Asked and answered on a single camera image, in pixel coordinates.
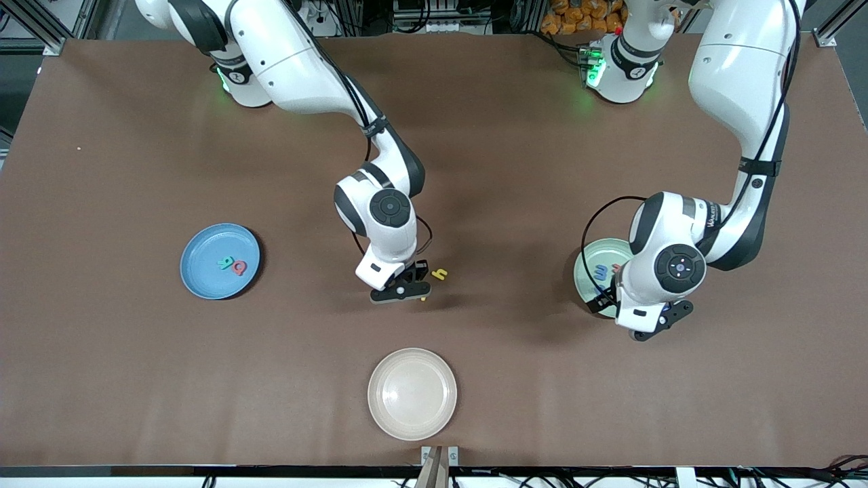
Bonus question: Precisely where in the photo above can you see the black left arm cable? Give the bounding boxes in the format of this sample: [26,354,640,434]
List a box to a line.
[581,0,804,299]

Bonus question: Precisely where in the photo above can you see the metal table edge bracket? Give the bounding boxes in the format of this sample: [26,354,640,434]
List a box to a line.
[420,445,460,468]

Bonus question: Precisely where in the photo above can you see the aluminium frame post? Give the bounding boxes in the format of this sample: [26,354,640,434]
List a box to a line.
[0,0,68,56]
[814,0,868,48]

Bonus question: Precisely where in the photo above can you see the orange bags pile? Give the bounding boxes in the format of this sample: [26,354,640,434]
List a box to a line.
[540,0,625,36]

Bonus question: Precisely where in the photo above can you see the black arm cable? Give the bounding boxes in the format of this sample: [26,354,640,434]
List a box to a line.
[224,0,435,256]
[581,0,804,299]

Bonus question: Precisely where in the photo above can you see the blue plate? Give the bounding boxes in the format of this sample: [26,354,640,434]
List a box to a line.
[180,223,261,300]

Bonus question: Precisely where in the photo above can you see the beige plate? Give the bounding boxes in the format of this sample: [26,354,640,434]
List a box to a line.
[367,348,458,441]

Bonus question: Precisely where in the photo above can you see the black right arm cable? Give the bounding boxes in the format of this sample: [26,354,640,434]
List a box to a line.
[224,0,435,256]

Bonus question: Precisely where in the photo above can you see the brown table mat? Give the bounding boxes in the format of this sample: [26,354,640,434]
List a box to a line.
[0,34,868,468]

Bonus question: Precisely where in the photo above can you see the green plate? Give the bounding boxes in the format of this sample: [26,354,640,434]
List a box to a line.
[574,238,635,319]

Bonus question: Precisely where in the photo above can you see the tan wooden stick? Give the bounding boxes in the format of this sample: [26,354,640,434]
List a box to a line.
[415,447,450,488]

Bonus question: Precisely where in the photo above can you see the black cable bundle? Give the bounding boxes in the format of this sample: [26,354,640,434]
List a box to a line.
[705,455,868,488]

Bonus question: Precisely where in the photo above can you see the white electronics box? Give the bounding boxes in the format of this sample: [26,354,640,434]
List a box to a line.
[393,0,492,35]

